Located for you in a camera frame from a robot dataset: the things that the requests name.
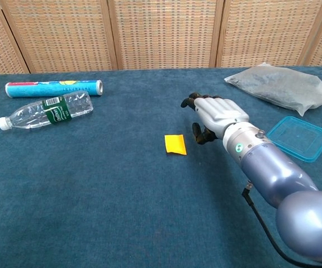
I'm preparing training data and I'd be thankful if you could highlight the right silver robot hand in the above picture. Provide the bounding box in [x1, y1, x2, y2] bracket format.
[180, 92, 250, 145]

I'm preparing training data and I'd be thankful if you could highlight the yellow sticky note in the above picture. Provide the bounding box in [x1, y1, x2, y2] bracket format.
[164, 134, 187, 155]

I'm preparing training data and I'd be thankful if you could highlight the grey granule filled bag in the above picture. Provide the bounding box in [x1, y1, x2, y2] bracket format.
[224, 63, 322, 117]

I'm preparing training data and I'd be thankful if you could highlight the blue translucent container lid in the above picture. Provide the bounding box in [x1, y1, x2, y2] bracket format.
[266, 116, 322, 164]

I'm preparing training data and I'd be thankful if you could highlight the blue velvet tablecloth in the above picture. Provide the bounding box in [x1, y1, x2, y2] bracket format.
[0, 65, 322, 268]

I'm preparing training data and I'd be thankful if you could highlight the blue printed wrap roll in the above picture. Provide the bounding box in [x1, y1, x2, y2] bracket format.
[4, 79, 103, 99]

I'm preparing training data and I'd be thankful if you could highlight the clear plastic water bottle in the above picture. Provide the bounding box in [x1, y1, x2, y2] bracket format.
[0, 90, 94, 131]

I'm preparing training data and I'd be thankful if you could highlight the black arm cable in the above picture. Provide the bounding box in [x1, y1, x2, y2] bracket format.
[241, 182, 322, 268]

